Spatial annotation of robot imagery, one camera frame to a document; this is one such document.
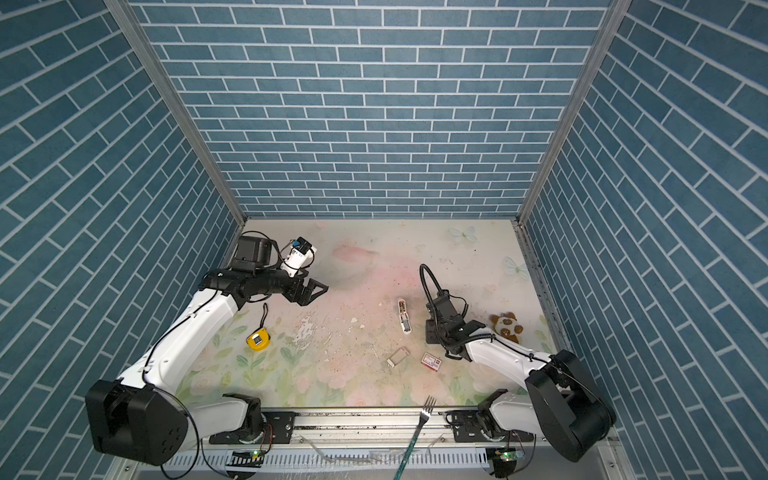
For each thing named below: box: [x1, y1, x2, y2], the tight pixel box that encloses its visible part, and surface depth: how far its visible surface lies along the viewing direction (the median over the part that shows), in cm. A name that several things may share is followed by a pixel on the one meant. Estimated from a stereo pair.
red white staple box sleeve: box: [420, 352, 442, 372], surface depth 86 cm
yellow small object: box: [246, 328, 271, 351], surface depth 88 cm
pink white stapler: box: [398, 298, 412, 334], surface depth 93 cm
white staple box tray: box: [386, 346, 411, 368], surface depth 88 cm
